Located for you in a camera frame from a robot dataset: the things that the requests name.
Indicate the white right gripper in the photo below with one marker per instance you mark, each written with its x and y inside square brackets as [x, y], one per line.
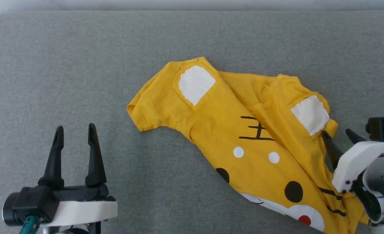
[357, 162]

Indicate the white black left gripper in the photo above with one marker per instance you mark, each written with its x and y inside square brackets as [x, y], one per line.
[81, 208]

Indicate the yellow cartoon print t-shirt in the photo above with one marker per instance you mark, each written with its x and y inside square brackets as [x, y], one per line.
[217, 130]

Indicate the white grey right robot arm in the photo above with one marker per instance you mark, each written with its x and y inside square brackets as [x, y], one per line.
[381, 191]

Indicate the grey fabric sofa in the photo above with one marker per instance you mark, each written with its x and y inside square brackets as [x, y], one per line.
[81, 71]

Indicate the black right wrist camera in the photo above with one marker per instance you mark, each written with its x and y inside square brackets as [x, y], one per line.
[383, 128]

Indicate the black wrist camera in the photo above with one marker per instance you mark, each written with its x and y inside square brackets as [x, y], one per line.
[29, 204]
[383, 128]

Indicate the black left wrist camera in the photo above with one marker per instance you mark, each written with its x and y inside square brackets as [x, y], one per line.
[29, 204]

